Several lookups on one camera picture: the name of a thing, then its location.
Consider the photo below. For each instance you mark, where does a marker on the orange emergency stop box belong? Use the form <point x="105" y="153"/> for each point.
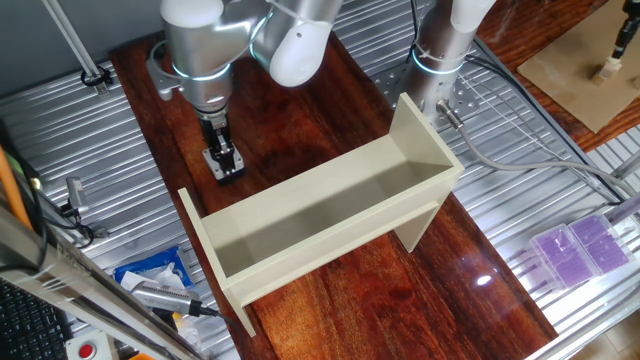
<point x="142" y="357"/>

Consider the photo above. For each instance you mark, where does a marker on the long silver camera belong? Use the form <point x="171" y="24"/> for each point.
<point x="160" y="297"/>

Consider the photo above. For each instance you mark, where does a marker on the small silver camera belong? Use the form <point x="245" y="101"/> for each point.
<point x="76" y="195"/>

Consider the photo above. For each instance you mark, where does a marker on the blue tissue pack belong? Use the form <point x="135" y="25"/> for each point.
<point x="150" y="262"/>

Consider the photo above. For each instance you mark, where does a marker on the silver perforated base plate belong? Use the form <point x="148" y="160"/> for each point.
<point x="467" y="102"/>

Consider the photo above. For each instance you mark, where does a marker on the aluminium camera pole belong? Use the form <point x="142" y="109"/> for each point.
<point x="74" y="44"/>

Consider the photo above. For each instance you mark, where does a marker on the grey metal bar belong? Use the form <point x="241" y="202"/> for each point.
<point x="630" y="167"/>

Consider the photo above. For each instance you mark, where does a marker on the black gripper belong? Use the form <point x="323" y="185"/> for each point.
<point x="215" y="131"/>

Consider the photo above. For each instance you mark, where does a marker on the black keyboard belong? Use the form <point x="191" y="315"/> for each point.
<point x="30" y="325"/>

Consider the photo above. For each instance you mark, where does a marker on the glossy dark wooden board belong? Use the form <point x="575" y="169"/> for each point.
<point x="300" y="100"/>

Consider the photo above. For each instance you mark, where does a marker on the cream wooden shelf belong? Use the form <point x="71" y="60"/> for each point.
<point x="350" y="170"/>

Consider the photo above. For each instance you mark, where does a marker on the orange tube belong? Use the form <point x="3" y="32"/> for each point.
<point x="12" y="190"/>

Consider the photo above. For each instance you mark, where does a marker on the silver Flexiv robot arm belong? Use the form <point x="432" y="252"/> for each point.
<point x="200" y="45"/>

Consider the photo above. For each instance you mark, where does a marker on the small wooden block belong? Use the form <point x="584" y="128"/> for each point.
<point x="612" y="66"/>
<point x="598" y="77"/>

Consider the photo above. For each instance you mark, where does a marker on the black neighbouring robot tool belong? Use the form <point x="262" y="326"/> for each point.
<point x="627" y="30"/>

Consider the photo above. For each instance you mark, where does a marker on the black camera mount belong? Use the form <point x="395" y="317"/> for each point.
<point x="85" y="231"/>

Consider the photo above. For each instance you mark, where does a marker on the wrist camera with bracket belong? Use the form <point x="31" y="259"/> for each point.
<point x="162" y="82"/>

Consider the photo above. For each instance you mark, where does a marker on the brown cardboard sheet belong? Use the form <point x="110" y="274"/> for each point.
<point x="565" y="60"/>

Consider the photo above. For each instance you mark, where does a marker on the grey box small red button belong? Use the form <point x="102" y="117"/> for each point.
<point x="100" y="345"/>

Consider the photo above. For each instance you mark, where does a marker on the wrapped aluminium frame bar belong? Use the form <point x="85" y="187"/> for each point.
<point x="75" y="280"/>

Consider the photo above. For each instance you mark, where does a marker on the clear box purple contents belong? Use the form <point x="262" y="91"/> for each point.
<point x="602" y="245"/>
<point x="565" y="260"/>

